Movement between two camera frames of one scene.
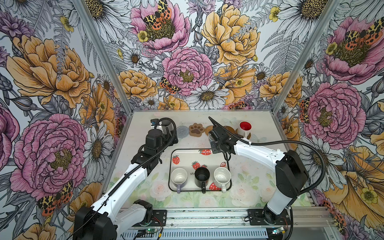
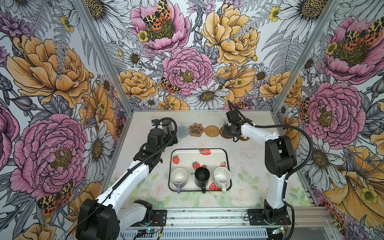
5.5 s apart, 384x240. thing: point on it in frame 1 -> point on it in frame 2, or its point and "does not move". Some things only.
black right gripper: x=213 y=148 -> x=226 y=131
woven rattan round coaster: x=208 y=129 does not move
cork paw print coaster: x=196 y=130 does not move
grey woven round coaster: x=182 y=131 does not move
